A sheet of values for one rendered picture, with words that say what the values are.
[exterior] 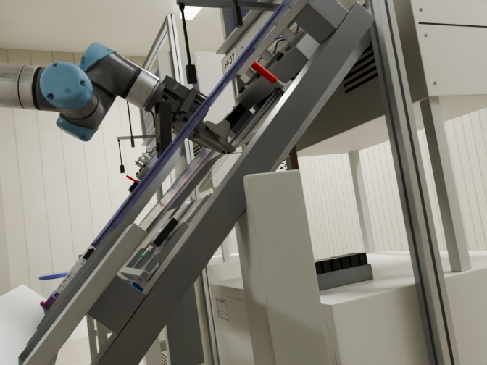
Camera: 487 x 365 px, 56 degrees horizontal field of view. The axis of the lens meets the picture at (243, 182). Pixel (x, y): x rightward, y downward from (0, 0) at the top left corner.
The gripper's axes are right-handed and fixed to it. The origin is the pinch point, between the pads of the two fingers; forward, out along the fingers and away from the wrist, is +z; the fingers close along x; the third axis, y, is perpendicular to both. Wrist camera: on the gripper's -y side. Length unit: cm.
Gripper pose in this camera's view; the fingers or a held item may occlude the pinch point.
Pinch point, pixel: (227, 151)
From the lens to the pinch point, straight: 102.1
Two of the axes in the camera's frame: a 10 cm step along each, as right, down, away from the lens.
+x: -3.8, 1.5, 9.1
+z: 8.3, 4.9, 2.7
